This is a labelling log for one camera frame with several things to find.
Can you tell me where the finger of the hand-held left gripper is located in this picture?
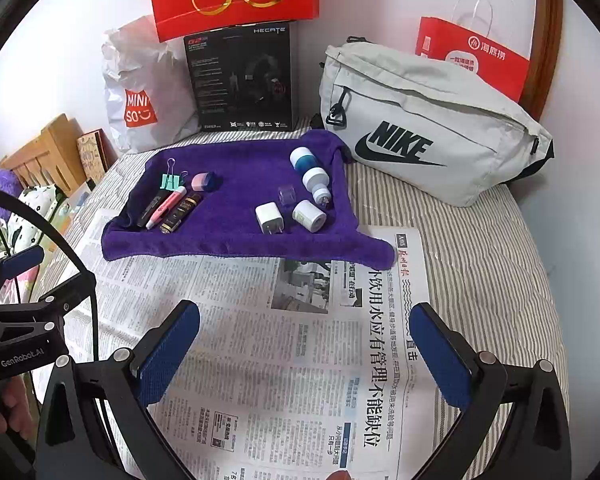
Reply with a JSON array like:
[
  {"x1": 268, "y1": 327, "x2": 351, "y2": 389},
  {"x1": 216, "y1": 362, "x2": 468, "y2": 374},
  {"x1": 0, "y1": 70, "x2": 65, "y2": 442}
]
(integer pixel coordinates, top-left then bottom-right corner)
[
  {"x1": 0, "y1": 245, "x2": 46, "y2": 301},
  {"x1": 0, "y1": 274, "x2": 99, "y2": 326}
]

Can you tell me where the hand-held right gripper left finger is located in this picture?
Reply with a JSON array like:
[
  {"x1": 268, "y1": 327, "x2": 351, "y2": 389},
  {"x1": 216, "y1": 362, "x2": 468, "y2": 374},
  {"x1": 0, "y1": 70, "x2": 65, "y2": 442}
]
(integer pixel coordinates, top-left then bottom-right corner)
[{"x1": 34, "y1": 300, "x2": 202, "y2": 480}]

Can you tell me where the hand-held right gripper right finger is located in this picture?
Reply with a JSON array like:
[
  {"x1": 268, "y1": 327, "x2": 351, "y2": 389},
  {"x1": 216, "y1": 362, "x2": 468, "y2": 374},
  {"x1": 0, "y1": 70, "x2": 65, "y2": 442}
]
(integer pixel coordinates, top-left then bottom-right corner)
[{"x1": 408, "y1": 302, "x2": 573, "y2": 480}]

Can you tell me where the black gold tube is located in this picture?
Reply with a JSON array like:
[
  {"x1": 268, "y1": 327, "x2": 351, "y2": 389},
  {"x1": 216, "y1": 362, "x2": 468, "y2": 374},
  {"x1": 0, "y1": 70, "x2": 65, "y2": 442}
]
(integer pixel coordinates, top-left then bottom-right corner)
[{"x1": 160, "y1": 192, "x2": 202, "y2": 235}]

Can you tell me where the black marker pen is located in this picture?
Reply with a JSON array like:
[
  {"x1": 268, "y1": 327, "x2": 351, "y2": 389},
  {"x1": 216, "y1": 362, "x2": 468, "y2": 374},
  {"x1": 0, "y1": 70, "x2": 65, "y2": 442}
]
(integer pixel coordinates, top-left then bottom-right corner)
[{"x1": 137, "y1": 190, "x2": 173, "y2": 228}]

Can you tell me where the pink highlighter pen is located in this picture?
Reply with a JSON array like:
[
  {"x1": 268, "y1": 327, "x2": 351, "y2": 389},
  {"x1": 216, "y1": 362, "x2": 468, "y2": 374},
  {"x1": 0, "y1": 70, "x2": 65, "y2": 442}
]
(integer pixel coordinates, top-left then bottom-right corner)
[{"x1": 146, "y1": 186, "x2": 187, "y2": 231}]

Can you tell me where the white charger plug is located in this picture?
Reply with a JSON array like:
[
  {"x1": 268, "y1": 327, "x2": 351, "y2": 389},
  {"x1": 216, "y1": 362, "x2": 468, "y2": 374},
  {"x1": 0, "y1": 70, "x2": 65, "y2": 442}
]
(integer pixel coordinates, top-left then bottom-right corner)
[{"x1": 255, "y1": 202, "x2": 281, "y2": 236}]

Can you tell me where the green binder clip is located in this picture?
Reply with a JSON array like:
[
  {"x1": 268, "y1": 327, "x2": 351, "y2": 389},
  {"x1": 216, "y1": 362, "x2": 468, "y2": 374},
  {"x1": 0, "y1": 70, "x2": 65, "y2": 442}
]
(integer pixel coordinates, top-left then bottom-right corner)
[{"x1": 160, "y1": 158, "x2": 190, "y2": 192}]

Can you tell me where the white tape roll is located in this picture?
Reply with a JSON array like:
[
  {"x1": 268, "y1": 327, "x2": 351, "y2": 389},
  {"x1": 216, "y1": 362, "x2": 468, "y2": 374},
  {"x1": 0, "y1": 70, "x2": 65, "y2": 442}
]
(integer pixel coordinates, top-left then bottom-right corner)
[{"x1": 292, "y1": 200, "x2": 327, "y2": 233}]

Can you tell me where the white blue bottle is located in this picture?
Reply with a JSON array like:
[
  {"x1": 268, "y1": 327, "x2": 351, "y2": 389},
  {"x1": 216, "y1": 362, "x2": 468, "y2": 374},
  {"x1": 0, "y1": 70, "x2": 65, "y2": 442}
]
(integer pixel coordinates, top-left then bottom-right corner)
[{"x1": 289, "y1": 146, "x2": 329, "y2": 192}]

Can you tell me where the person's left hand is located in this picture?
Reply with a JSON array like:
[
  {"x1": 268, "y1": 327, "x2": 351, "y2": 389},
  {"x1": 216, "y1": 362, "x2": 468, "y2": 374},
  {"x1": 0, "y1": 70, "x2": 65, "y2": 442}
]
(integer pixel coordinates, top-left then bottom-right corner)
[{"x1": 0, "y1": 375, "x2": 32, "y2": 442}]

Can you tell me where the white spotted pillow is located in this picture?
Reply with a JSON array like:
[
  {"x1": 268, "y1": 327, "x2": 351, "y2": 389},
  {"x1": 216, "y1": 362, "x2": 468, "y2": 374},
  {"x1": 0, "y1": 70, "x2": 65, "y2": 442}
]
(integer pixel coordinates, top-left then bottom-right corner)
[{"x1": 5, "y1": 182, "x2": 66, "y2": 251}]

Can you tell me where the purple plush toy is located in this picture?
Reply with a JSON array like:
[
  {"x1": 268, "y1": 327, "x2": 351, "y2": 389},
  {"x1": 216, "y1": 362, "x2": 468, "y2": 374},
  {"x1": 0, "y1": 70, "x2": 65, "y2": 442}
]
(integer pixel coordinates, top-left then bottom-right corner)
[{"x1": 0, "y1": 169, "x2": 23, "y2": 196}]

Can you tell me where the wooden headboard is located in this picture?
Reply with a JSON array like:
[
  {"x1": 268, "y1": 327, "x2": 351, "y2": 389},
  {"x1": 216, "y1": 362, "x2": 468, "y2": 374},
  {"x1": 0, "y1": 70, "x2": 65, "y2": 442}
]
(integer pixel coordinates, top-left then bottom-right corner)
[{"x1": 0, "y1": 114, "x2": 88, "y2": 198}]

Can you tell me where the newspaper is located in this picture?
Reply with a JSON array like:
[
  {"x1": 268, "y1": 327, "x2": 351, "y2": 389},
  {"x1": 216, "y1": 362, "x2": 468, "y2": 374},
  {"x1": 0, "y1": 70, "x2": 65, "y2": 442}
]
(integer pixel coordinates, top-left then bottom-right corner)
[{"x1": 75, "y1": 205, "x2": 431, "y2": 480}]

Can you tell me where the brown patterned box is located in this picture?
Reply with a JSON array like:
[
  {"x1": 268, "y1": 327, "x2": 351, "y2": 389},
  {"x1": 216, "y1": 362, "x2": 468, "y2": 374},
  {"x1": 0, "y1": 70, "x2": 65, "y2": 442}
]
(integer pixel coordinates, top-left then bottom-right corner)
[{"x1": 76, "y1": 130, "x2": 121, "y2": 186}]

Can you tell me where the purple towel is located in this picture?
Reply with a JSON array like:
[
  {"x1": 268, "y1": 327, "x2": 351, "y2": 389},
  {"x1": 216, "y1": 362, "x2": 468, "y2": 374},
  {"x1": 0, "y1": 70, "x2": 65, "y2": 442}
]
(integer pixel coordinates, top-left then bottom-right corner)
[{"x1": 101, "y1": 129, "x2": 398, "y2": 270}]

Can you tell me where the white plastic shopping bag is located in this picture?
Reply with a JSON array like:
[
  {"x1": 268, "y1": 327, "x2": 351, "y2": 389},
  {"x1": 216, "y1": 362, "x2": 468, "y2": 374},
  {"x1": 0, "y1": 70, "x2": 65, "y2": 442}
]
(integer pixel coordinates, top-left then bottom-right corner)
[{"x1": 101, "y1": 14, "x2": 201, "y2": 153}]

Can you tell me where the grey waist bag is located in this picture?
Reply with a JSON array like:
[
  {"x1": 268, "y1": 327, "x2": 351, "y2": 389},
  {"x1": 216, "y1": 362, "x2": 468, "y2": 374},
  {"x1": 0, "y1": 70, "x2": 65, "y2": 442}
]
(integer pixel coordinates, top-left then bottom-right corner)
[{"x1": 319, "y1": 36, "x2": 555, "y2": 208}]

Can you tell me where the black headset box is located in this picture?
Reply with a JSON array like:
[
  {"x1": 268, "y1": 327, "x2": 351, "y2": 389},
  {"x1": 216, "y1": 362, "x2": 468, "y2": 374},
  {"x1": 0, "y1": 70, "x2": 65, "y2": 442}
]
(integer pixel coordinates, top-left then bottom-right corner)
[{"x1": 184, "y1": 21, "x2": 293, "y2": 133}]

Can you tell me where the red white paper bag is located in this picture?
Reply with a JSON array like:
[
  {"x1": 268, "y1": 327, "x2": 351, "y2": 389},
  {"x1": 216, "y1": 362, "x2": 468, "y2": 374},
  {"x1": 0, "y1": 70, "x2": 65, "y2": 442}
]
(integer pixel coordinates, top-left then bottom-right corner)
[{"x1": 414, "y1": 0, "x2": 531, "y2": 105}]

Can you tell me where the red gold-print gift bag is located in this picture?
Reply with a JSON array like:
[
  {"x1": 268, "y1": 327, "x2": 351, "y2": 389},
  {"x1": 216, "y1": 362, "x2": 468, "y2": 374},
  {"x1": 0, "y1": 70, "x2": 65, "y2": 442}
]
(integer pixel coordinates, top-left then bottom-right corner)
[{"x1": 146, "y1": 0, "x2": 320, "y2": 43}]

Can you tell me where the black cable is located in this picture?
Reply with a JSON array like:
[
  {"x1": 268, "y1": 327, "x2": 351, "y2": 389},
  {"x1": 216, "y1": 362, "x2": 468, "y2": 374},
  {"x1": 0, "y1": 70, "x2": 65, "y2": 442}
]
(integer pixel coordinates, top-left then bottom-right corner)
[{"x1": 0, "y1": 185, "x2": 126, "y2": 471}]

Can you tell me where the brown wooden door frame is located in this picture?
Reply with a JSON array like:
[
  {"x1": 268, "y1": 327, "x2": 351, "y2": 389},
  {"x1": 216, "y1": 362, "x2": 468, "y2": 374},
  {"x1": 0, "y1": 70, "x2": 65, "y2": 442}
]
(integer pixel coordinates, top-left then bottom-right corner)
[{"x1": 522, "y1": 0, "x2": 566, "y2": 121}]

